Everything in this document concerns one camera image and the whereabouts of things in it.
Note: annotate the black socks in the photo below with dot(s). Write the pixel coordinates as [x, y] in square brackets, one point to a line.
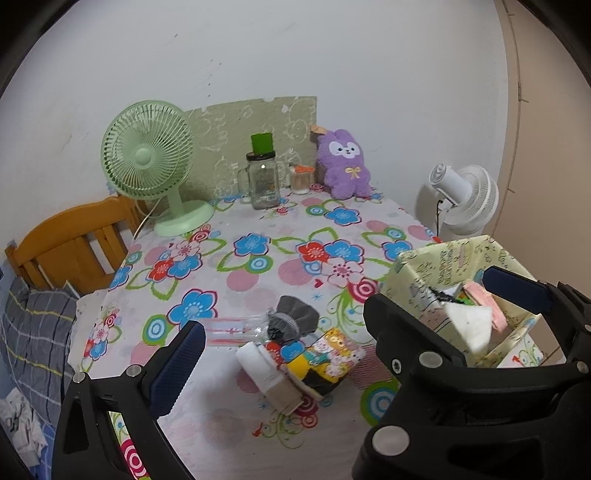
[443, 294]

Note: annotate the purple plush bunny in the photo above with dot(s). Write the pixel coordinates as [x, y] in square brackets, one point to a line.
[344, 170]

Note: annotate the crumpled white cloth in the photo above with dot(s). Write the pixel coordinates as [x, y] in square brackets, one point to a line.
[18, 415]

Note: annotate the blue checked bedsheet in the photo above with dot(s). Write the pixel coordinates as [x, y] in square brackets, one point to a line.
[44, 471]

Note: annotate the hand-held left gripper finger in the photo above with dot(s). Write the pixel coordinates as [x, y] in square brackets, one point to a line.
[178, 369]

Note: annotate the dark grey sock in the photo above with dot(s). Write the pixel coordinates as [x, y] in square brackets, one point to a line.
[291, 318]

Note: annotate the green socks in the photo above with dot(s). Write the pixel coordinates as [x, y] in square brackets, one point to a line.
[464, 301]

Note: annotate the small jar with orange lid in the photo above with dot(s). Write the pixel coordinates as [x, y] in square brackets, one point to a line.
[301, 182]

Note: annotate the brown cardboard scrap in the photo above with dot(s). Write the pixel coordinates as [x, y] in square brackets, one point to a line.
[318, 130]

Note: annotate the beige door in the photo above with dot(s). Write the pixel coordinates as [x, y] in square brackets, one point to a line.
[554, 184]

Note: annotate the clear plastic pack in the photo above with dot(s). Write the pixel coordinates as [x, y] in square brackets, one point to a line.
[231, 328]

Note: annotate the white and beige socks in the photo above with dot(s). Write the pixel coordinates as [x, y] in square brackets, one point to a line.
[263, 369]

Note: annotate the yellow cartoon socks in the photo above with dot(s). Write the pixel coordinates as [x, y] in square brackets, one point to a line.
[332, 350]

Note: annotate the glass mug with green lid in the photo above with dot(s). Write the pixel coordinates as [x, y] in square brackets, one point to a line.
[263, 184]

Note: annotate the white fan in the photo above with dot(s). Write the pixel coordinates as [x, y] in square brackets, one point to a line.
[471, 198]

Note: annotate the grey plaid pillow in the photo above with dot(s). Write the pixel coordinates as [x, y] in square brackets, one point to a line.
[32, 332]

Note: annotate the yellow fabric storage box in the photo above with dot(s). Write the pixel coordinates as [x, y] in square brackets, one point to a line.
[415, 277]

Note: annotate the green desk fan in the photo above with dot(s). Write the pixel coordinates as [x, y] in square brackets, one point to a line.
[143, 154]

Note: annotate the pink socks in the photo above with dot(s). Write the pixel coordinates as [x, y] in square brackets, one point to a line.
[480, 293]

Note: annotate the wooden bed headboard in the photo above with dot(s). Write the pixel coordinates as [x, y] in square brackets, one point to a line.
[60, 230]

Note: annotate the green patterned board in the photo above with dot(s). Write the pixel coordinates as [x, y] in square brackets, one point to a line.
[221, 120]

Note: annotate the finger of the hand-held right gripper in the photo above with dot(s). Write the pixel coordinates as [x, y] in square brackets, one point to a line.
[415, 337]
[517, 288]

